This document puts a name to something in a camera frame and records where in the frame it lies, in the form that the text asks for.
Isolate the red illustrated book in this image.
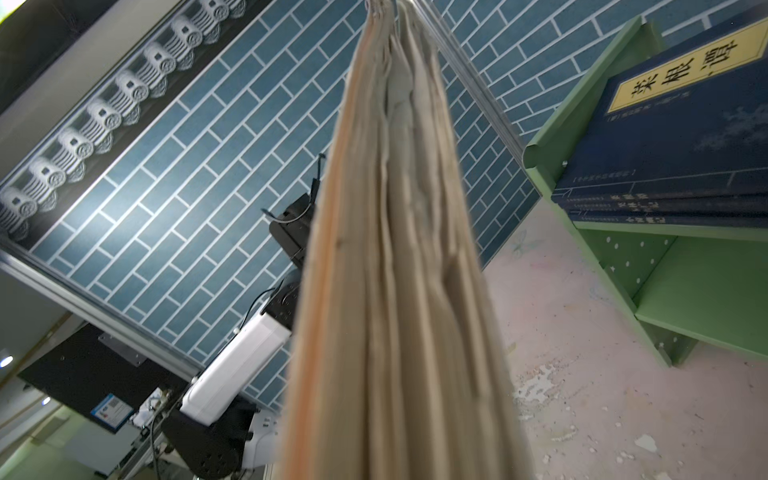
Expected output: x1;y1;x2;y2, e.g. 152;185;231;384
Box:
277;1;534;479

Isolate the blue book yellow label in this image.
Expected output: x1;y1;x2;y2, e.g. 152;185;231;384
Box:
552;5;767;198
552;195;767;215

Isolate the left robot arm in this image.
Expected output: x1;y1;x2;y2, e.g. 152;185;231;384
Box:
148;154;326;479

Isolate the green two-tier shelf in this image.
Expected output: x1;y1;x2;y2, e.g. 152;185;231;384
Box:
523;18;767;366

